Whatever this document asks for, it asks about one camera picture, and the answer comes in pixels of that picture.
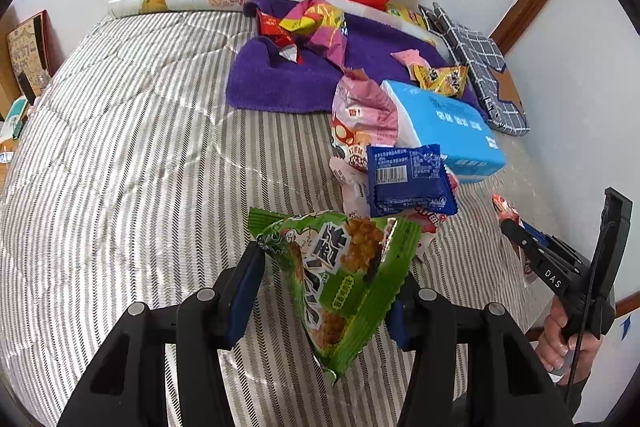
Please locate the small light pink packet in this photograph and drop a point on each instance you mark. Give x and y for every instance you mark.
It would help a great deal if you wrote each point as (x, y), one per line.
(407, 57)

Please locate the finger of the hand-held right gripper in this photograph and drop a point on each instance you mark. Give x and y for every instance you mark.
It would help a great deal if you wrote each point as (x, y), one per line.
(555, 249)
(530, 254)

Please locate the grey checked cloth with star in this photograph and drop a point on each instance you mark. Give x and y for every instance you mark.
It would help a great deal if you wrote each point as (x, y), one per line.
(480, 52)

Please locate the person's right hand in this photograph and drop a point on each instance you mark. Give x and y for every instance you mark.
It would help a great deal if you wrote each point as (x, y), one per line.
(552, 342)

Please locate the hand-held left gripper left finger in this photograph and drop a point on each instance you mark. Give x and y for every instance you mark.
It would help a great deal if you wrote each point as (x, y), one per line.
(245, 302)

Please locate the pink and purple packet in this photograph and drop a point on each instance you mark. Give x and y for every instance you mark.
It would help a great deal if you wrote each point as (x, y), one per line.
(327, 44)

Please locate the small teal box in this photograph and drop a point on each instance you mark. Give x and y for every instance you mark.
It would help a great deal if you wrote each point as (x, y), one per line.
(20, 112)

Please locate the yellow chip bag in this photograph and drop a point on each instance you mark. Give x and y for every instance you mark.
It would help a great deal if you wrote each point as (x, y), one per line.
(402, 15)

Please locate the white strawberry snack packet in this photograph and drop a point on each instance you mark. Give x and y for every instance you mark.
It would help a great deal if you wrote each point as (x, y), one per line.
(430, 229)

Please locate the blue tape mark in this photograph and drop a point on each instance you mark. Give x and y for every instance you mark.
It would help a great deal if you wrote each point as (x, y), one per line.
(626, 328)

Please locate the striped quilted table cover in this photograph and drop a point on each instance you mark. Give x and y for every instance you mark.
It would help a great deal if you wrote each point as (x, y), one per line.
(125, 182)

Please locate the large pink snack packet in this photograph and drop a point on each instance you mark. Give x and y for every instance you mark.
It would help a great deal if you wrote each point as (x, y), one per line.
(365, 107)

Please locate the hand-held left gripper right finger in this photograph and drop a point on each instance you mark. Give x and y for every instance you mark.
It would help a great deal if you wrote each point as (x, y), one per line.
(399, 324)

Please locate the green snack packet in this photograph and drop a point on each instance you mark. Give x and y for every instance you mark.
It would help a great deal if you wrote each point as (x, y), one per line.
(330, 287)

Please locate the purple towel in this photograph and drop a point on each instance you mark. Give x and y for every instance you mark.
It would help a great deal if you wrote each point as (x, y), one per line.
(280, 82)

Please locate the blue tissue pack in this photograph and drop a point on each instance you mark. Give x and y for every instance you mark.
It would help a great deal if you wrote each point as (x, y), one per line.
(450, 122)

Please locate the white and red snack packet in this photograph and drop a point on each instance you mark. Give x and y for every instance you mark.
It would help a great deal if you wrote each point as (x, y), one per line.
(350, 187)

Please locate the small red snack packet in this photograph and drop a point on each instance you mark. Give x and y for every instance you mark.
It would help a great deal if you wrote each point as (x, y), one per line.
(502, 206)

